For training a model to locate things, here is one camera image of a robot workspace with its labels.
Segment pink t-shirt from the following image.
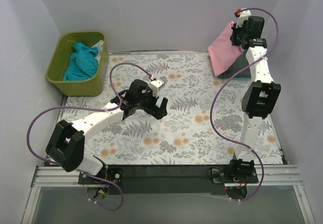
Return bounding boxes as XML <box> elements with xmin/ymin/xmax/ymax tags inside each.
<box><xmin>208</xmin><ymin>21</ymin><xmax>243</xmax><ymax>76</ymax></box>

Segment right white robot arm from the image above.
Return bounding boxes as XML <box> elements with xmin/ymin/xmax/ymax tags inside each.
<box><xmin>228</xmin><ymin>13</ymin><xmax>281</xmax><ymax>182</ymax></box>

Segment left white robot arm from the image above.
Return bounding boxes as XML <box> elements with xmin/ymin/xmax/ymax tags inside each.
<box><xmin>45</xmin><ymin>79</ymin><xmax>168</xmax><ymax>184</ymax></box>

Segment folded dark grey t-shirt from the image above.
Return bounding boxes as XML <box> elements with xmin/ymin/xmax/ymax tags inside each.
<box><xmin>218</xmin><ymin>53</ymin><xmax>251</xmax><ymax>80</ymax></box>

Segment folded teal t-shirt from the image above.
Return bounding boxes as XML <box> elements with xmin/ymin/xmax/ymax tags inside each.
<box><xmin>219</xmin><ymin>76</ymin><xmax>251</xmax><ymax>81</ymax></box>

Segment floral patterned table mat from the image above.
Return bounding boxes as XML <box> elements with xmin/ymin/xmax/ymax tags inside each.
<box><xmin>50</xmin><ymin>53</ymin><xmax>288</xmax><ymax>165</ymax></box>

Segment white garment in bin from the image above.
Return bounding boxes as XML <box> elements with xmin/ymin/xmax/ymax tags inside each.
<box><xmin>92</xmin><ymin>40</ymin><xmax>104</xmax><ymax>62</ymax></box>

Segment teal t-shirt in bin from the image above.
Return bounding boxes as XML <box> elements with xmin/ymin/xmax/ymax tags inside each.
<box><xmin>63</xmin><ymin>42</ymin><xmax>99</xmax><ymax>81</ymax></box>

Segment green plastic bin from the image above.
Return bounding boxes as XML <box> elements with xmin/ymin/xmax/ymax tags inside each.
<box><xmin>46</xmin><ymin>31</ymin><xmax>109</xmax><ymax>96</ymax></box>

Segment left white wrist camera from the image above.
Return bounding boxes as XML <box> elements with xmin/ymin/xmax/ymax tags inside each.
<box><xmin>148</xmin><ymin>78</ymin><xmax>166</xmax><ymax>98</ymax></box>

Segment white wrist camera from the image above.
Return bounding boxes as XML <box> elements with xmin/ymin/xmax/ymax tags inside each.
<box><xmin>235</xmin><ymin>8</ymin><xmax>251</xmax><ymax>28</ymax></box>
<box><xmin>148</xmin><ymin>78</ymin><xmax>166</xmax><ymax>98</ymax></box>

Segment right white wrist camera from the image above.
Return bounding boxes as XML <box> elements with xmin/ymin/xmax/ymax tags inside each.
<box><xmin>235</xmin><ymin>8</ymin><xmax>251</xmax><ymax>28</ymax></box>

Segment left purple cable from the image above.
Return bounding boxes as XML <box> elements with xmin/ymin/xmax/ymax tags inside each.
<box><xmin>26</xmin><ymin>62</ymin><xmax>154</xmax><ymax>211</ymax></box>

